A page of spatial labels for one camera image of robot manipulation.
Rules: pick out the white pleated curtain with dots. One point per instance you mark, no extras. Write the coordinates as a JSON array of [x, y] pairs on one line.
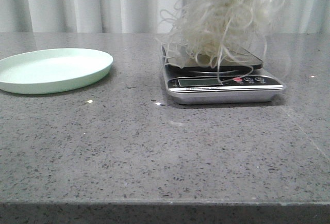
[[132, 16]]

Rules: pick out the white translucent vermicelli bundle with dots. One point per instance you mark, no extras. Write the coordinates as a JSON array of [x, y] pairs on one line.
[[210, 30]]

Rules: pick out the silver digital kitchen scale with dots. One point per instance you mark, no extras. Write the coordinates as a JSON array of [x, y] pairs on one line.
[[240, 79]]

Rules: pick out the pale green round plate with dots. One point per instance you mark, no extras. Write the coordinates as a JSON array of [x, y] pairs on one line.
[[53, 70]]

